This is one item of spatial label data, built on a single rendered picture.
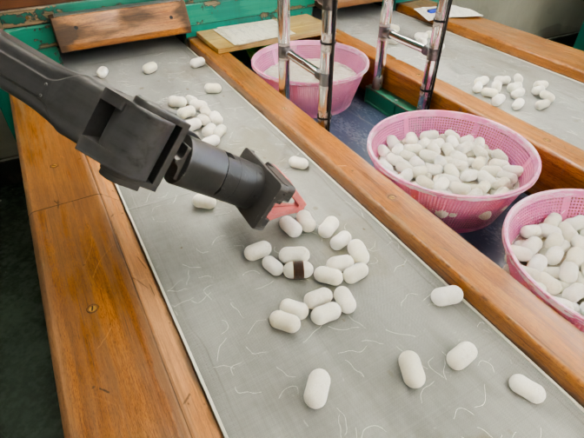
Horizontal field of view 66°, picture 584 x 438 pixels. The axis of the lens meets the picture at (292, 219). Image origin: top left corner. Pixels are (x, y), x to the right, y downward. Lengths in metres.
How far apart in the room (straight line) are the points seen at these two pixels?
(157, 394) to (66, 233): 0.27
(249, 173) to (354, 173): 0.20
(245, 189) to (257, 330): 0.16
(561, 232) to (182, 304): 0.51
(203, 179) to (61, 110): 0.15
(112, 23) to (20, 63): 0.67
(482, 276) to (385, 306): 0.12
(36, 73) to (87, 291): 0.23
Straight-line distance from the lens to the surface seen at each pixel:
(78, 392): 0.47
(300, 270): 0.53
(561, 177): 0.83
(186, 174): 0.48
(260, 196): 0.54
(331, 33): 0.75
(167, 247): 0.60
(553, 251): 0.66
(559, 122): 1.00
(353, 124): 1.00
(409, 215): 0.61
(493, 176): 0.77
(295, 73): 1.08
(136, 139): 0.45
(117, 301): 0.52
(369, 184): 0.65
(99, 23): 1.16
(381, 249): 0.59
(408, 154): 0.78
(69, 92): 0.48
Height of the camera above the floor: 1.14
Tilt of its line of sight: 40 degrees down
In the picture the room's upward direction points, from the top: straight up
